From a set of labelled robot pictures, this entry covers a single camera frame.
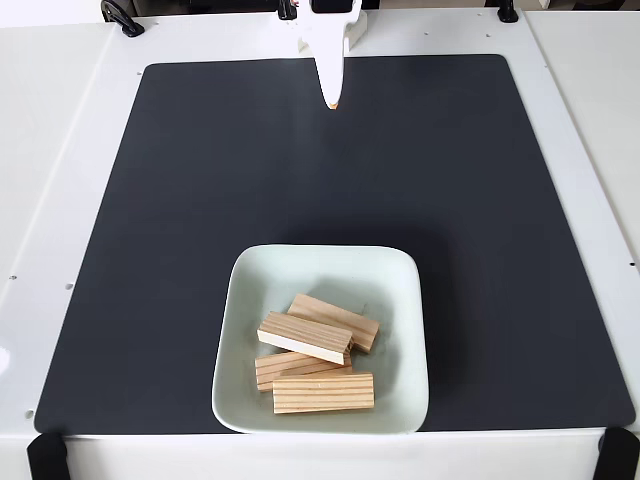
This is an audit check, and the grooved wooden block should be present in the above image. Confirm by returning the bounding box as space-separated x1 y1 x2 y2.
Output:
256 310 355 366
254 350 353 394
286 293 381 355

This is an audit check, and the wooden block printed three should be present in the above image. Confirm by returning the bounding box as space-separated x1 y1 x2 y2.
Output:
271 372 376 416

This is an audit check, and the pale green square plate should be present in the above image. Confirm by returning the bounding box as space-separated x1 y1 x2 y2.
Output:
210 243 431 435

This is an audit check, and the black rubber mat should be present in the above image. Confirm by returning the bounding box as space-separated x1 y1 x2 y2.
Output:
33 53 637 435

